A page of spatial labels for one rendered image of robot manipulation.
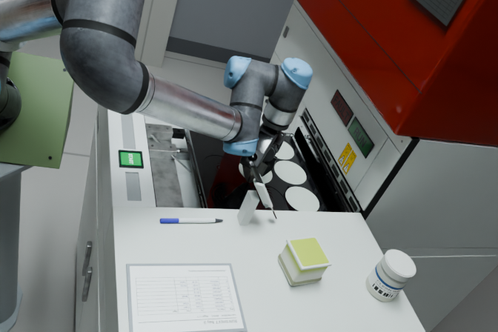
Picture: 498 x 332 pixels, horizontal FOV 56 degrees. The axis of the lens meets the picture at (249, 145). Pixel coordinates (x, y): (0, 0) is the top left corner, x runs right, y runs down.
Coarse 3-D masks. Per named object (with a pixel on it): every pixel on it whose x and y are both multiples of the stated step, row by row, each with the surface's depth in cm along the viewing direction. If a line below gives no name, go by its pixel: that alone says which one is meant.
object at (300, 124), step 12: (300, 120) 154; (300, 144) 155; (312, 144) 145; (324, 156) 141; (312, 168) 147; (324, 168) 138; (336, 180) 134; (324, 192) 139; (336, 192) 131; (348, 204) 127
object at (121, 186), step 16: (112, 112) 123; (112, 128) 118; (128, 128) 120; (144, 128) 122; (112, 144) 113; (128, 144) 116; (144, 144) 117; (112, 160) 109; (144, 160) 113; (112, 176) 105; (128, 176) 107; (144, 176) 108; (112, 192) 102; (128, 192) 104; (144, 192) 105
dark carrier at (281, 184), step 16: (192, 144) 133; (208, 144) 135; (288, 144) 148; (208, 160) 130; (224, 160) 132; (288, 160) 141; (208, 176) 124; (224, 176) 126; (240, 176) 128; (208, 192) 120; (224, 192) 122; (240, 192) 124; (272, 192) 128; (208, 208) 115; (224, 208) 117; (256, 208) 121; (288, 208) 125; (320, 208) 129
